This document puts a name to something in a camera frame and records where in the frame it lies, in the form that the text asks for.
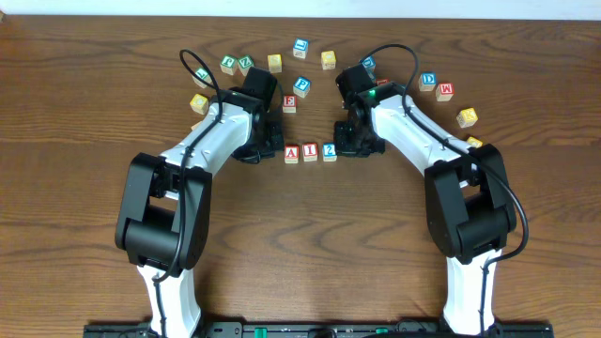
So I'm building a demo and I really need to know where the red A block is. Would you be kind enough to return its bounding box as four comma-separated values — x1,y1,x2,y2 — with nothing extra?
285,145,300,164

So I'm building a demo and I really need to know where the blue 2 block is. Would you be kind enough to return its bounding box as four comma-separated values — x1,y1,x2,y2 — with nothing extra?
322,143,337,162

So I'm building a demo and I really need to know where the red I block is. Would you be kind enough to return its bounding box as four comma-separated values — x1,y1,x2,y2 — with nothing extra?
302,143,318,161

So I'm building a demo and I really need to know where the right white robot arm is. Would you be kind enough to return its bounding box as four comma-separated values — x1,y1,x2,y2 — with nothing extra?
334,65,516,335

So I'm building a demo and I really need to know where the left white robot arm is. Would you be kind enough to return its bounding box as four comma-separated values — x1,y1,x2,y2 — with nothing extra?
115,68,284,337

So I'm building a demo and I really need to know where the red E block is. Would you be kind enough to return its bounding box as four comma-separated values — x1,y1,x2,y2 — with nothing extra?
282,95,297,114

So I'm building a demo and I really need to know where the blue P block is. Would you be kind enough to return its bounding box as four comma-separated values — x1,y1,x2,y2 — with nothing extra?
293,76,311,98

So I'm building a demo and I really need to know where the blue D block centre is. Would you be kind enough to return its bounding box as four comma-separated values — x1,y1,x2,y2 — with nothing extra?
362,56,376,71

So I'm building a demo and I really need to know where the blue d block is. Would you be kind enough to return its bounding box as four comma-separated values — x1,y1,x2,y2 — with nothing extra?
362,56,376,71
418,72,437,92

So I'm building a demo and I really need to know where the yellow c block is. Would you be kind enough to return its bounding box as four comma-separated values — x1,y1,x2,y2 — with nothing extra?
467,137,484,148
190,94,210,115

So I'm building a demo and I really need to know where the yellow S block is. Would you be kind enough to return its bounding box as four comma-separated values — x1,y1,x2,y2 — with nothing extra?
268,54,283,73

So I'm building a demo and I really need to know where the green Z block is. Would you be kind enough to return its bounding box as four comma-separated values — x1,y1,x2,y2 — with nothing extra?
238,55,254,76

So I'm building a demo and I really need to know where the yellow O block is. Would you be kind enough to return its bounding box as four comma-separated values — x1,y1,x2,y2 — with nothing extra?
320,51,337,70

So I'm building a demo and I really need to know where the blue D block right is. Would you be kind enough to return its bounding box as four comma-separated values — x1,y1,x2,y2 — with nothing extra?
418,72,437,92

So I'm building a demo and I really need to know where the green L block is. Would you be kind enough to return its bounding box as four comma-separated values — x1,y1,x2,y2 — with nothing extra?
193,68,212,88

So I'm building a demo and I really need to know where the blue L block top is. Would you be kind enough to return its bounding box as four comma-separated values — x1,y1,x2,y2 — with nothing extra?
293,38,309,59

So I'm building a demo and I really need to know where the red M block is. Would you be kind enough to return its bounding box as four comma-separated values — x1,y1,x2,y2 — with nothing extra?
436,83,455,102

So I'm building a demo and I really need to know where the yellow block right upper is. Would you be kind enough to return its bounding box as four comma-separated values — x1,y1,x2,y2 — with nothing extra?
456,108,478,129

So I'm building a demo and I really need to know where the yellow C block right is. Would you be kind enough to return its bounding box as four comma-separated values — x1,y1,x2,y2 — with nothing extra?
467,137,484,148

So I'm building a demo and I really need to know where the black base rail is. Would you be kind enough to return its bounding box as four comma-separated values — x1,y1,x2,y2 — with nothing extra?
83,319,555,338

